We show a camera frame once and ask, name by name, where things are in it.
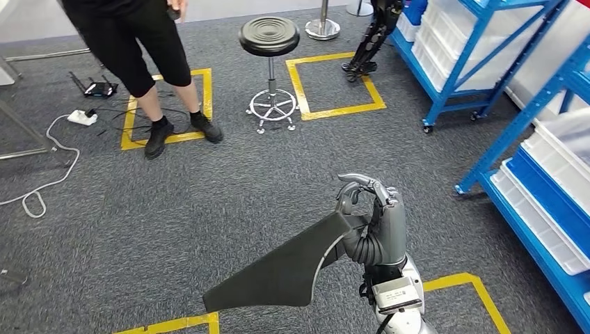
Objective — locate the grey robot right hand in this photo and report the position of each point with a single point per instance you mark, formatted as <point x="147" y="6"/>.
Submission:
<point x="392" y="226"/>

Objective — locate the black car part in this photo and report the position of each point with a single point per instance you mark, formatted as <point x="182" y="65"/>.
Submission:
<point x="286" y="272"/>

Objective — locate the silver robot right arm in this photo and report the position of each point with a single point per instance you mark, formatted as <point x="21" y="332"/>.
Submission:
<point x="368" y="251"/>

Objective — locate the blue metal shelf rack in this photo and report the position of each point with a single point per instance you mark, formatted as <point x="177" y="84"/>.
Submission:
<point x="442" y="99"/>
<point x="521" y="124"/>

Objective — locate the yellow floor tape square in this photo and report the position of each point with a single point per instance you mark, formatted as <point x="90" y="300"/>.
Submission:
<point x="484" y="295"/>
<point x="126" y="129"/>
<point x="184" y="323"/>

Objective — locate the black humanoid robot leg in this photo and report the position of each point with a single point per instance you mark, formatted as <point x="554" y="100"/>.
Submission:
<point x="373" y="37"/>

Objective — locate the chrome stanchion base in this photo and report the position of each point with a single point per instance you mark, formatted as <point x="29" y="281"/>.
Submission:
<point x="322" y="28"/>
<point x="359" y="8"/>

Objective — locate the black round stool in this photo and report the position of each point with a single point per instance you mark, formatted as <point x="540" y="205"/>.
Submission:
<point x="269" y="37"/>

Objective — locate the person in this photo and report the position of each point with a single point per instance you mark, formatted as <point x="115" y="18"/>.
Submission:
<point x="124" y="46"/>

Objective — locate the black wifi router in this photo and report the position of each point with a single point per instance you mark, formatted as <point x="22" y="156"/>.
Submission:
<point x="99" y="88"/>

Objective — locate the white power strip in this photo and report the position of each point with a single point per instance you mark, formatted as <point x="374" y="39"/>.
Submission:
<point x="82" y="118"/>

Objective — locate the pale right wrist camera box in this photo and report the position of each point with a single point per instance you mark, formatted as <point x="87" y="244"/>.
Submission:
<point x="396" y="295"/>

